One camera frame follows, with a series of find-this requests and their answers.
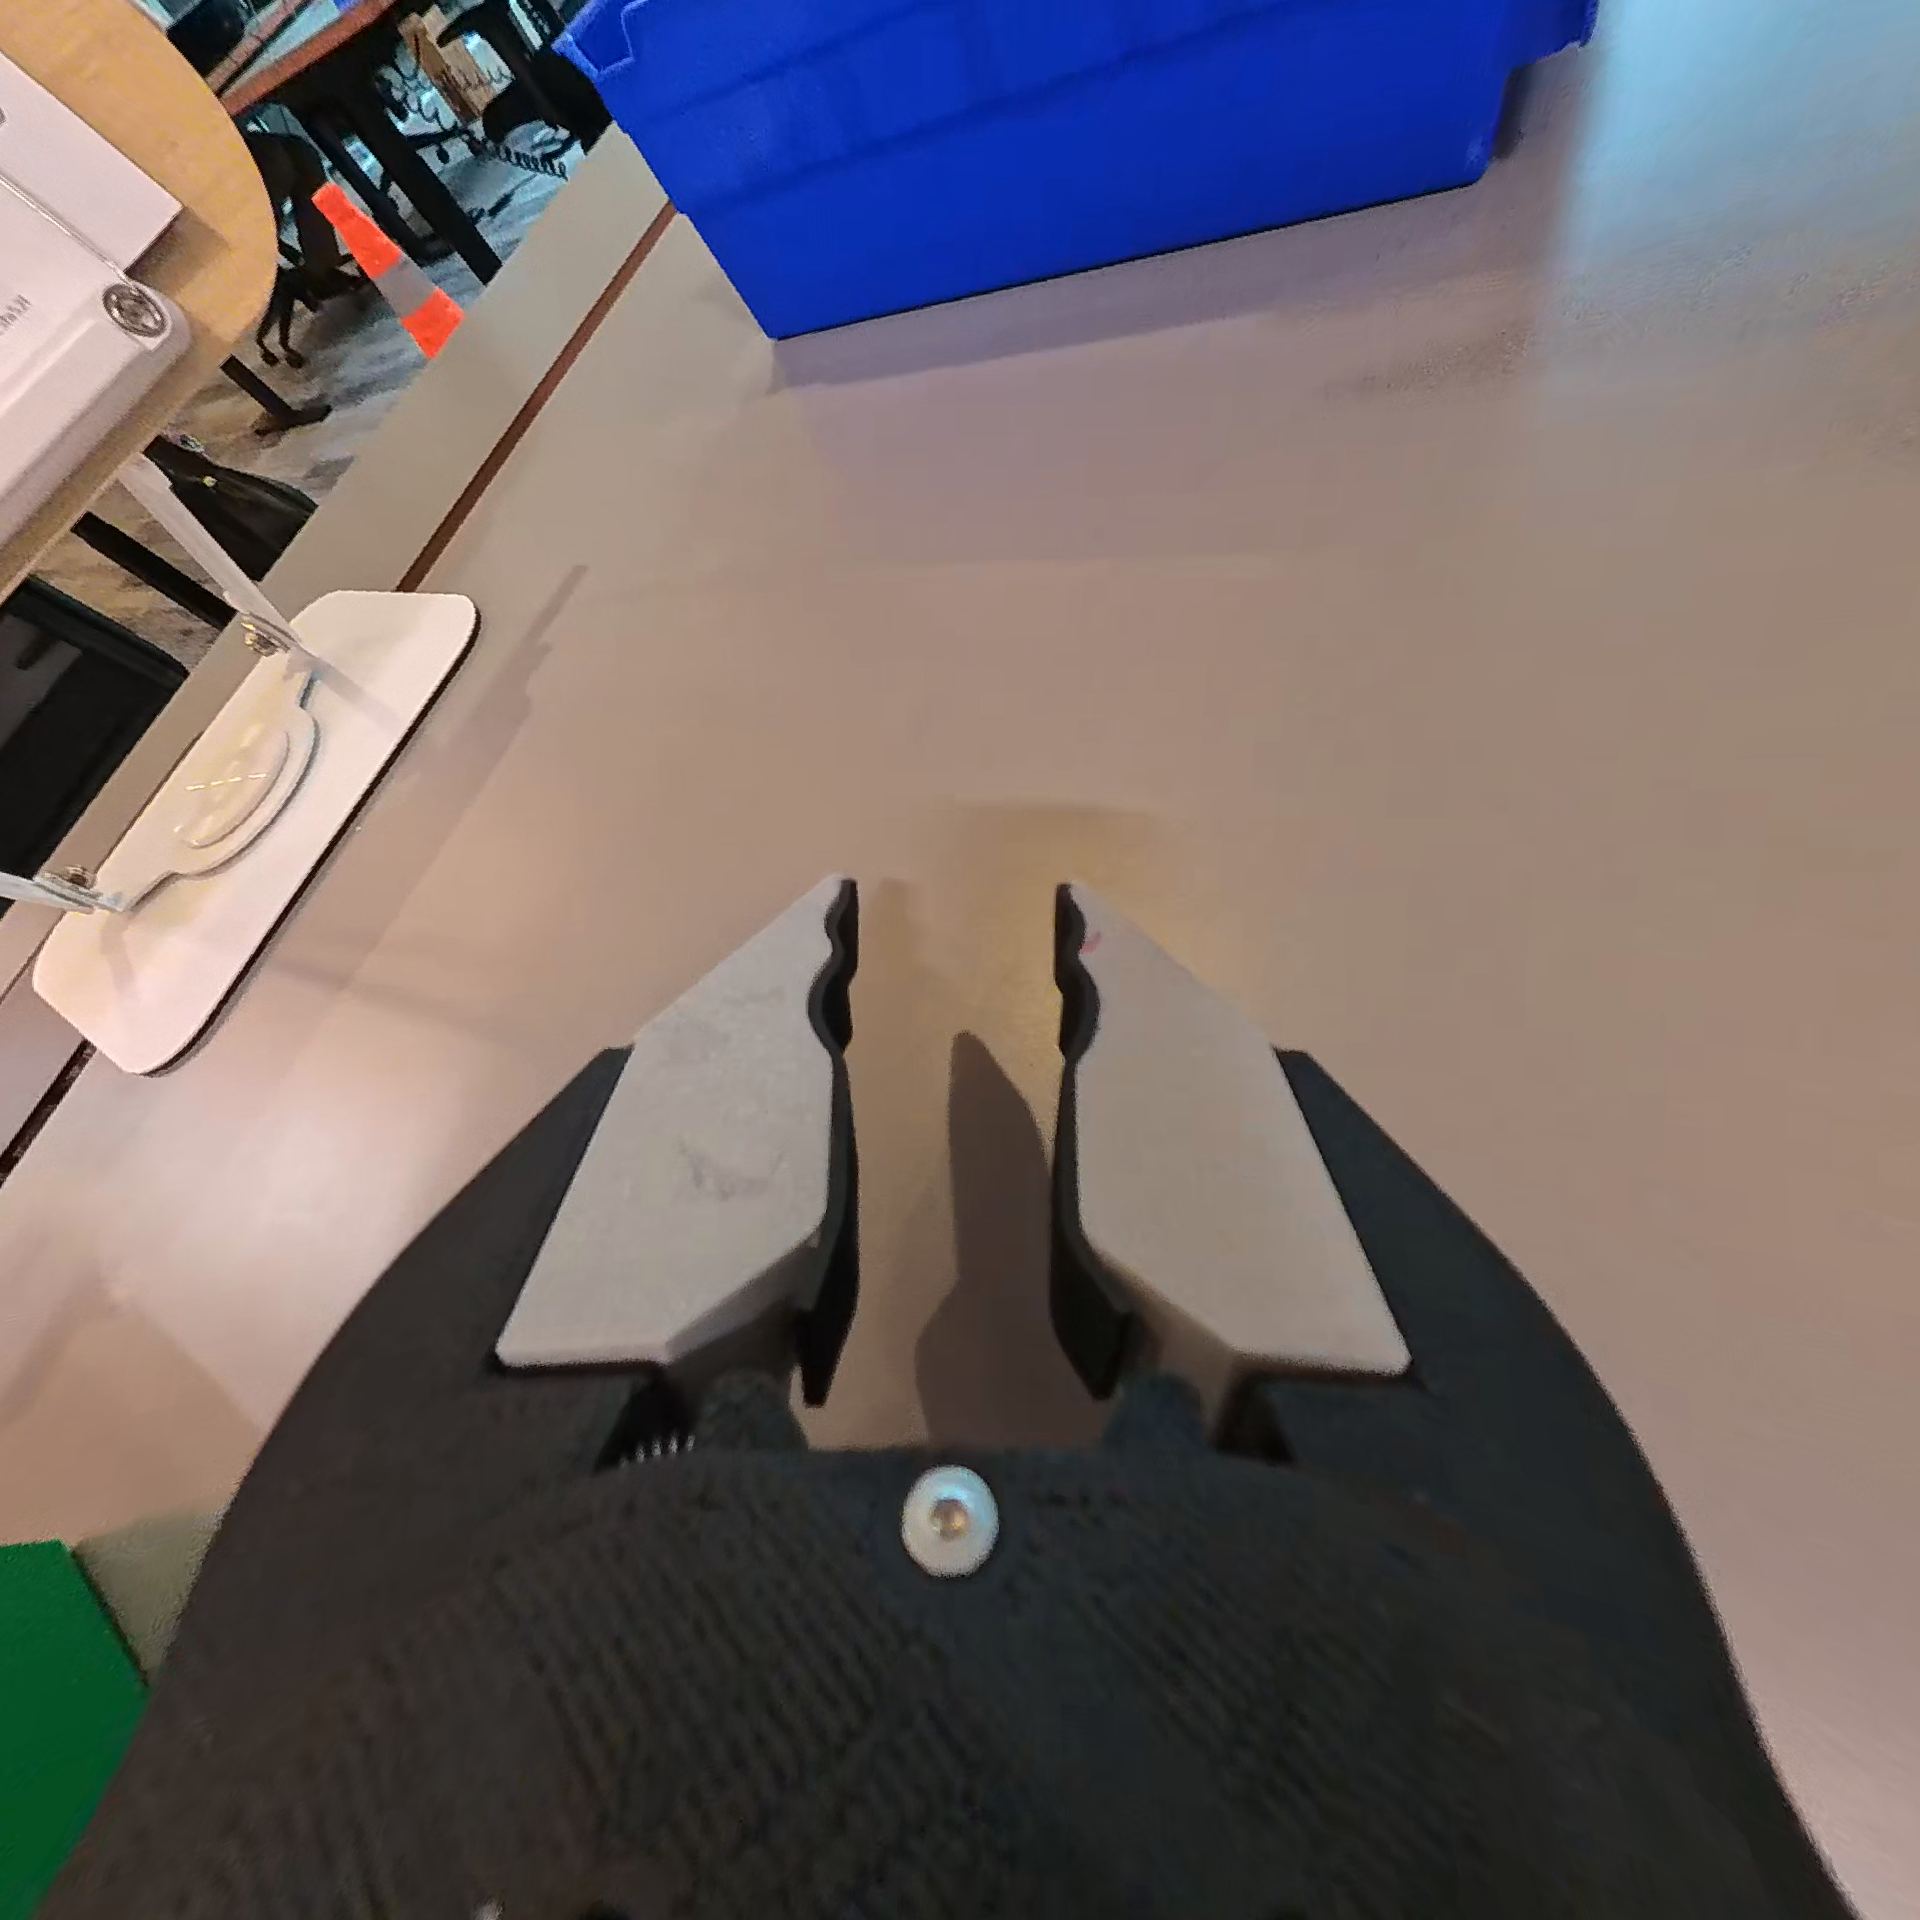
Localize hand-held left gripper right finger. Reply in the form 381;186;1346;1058
1053;882;1413;1397

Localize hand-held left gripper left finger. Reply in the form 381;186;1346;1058
496;878;862;1408

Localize green plastic bin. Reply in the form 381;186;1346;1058
0;1542;149;1920

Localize blue plastic bin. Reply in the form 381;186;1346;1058
555;0;1595;340

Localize white folding stand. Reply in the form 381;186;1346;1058
0;457;481;1077

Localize black bag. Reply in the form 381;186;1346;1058
142;433;321;578

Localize orange traffic cone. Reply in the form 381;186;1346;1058
312;183;465;358

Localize wooden display board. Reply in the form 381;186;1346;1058
0;0;282;593

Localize printed instruction sheet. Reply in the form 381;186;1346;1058
0;53;193;518

